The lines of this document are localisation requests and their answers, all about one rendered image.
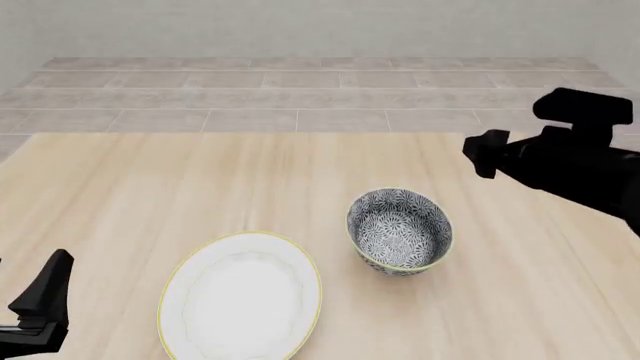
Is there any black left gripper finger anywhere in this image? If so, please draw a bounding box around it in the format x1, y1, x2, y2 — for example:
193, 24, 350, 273
7, 248, 75, 323

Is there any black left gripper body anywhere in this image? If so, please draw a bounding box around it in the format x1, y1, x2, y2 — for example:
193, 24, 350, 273
0, 315, 70, 354

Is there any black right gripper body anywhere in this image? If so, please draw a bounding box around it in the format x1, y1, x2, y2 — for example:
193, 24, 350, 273
462, 128, 512, 180

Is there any black and white patterned bowl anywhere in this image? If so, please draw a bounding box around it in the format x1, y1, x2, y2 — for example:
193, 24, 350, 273
345, 187, 457, 277

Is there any white plate with yellow rim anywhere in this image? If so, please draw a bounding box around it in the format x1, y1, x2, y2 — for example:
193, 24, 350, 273
157, 230, 323, 360

